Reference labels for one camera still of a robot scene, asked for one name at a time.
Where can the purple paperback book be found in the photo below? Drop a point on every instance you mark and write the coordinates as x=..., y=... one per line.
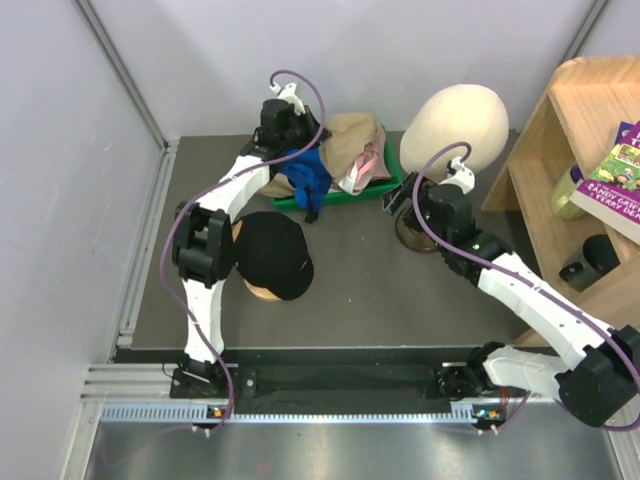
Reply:
x=611, y=192

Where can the blue cap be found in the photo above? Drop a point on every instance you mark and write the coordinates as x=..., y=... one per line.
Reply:
x=311, y=182

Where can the cream mannequin head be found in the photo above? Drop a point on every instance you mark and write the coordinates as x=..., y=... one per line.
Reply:
x=469, y=113

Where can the beige cap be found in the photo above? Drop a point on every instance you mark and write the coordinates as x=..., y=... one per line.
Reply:
x=278, y=187
x=350, y=133

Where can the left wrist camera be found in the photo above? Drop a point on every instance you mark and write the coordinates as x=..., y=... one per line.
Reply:
x=288, y=93

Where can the pink and white cap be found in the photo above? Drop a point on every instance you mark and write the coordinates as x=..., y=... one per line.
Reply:
x=368, y=166

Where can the yellow mug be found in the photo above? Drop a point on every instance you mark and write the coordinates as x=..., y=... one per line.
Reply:
x=560, y=202

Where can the dark green mug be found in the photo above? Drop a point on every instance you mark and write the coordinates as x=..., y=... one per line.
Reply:
x=593, y=260

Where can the black cap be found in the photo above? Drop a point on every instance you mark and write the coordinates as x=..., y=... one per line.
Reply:
x=271, y=253

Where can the dark wooden stand base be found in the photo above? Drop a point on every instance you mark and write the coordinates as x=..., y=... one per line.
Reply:
x=416, y=241

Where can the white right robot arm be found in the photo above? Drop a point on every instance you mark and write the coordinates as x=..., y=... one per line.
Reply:
x=594, y=371

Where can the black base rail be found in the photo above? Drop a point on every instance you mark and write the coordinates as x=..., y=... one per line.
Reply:
x=327, y=381

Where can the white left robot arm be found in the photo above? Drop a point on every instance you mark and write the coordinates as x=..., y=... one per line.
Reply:
x=200, y=240

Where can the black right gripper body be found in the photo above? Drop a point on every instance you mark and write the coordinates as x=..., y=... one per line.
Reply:
x=423, y=196

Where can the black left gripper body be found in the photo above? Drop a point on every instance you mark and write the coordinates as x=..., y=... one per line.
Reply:
x=301, y=126

